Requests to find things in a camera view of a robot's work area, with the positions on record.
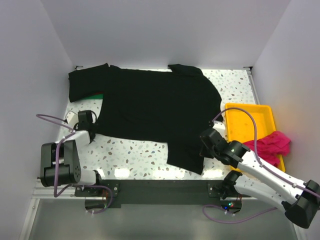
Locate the black t shirt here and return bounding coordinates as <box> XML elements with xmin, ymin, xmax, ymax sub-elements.
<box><xmin>93</xmin><ymin>64</ymin><xmax>222</xmax><ymax>174</ymax></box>
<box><xmin>68</xmin><ymin>63</ymin><xmax>110</xmax><ymax>103</ymax></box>

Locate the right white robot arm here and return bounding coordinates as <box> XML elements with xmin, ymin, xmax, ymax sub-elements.
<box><xmin>200</xmin><ymin>128</ymin><xmax>320</xmax><ymax>229</ymax></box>

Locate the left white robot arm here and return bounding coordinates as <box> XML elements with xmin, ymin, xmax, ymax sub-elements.
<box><xmin>37</xmin><ymin>110</ymin><xmax>104</xmax><ymax>196</ymax></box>

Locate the folded green t shirt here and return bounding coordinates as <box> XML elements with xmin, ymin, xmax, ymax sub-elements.
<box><xmin>84</xmin><ymin>93</ymin><xmax>104</xmax><ymax>100</ymax></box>

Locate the yellow plastic tray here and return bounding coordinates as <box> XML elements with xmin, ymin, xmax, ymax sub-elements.
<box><xmin>224</xmin><ymin>103</ymin><xmax>286</xmax><ymax>172</ymax></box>

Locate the folded black t shirt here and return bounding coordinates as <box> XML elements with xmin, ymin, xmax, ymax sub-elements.
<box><xmin>68</xmin><ymin>63</ymin><xmax>110</xmax><ymax>103</ymax></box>

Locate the crumpled pink t shirt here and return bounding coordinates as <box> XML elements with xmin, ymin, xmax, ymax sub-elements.
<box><xmin>256</xmin><ymin>131</ymin><xmax>291</xmax><ymax>167</ymax></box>

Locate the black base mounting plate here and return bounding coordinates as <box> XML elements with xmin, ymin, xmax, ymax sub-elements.
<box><xmin>74</xmin><ymin>179</ymin><xmax>237</xmax><ymax>209</ymax></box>

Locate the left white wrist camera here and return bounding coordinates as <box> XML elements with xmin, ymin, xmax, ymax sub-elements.
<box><xmin>65</xmin><ymin>110</ymin><xmax>79</xmax><ymax>127</ymax></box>

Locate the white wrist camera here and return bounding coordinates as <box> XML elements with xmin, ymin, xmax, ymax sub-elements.
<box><xmin>65</xmin><ymin>110</ymin><xmax>79</xmax><ymax>127</ymax></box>
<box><xmin>209</xmin><ymin>120</ymin><xmax>226</xmax><ymax>135</ymax></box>

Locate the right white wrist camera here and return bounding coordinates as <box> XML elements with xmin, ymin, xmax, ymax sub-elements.
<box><xmin>209</xmin><ymin>120</ymin><xmax>226</xmax><ymax>135</ymax></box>

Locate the aluminium frame rail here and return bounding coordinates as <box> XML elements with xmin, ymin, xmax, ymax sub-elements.
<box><xmin>18</xmin><ymin>174</ymin><xmax>76</xmax><ymax>240</ymax></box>

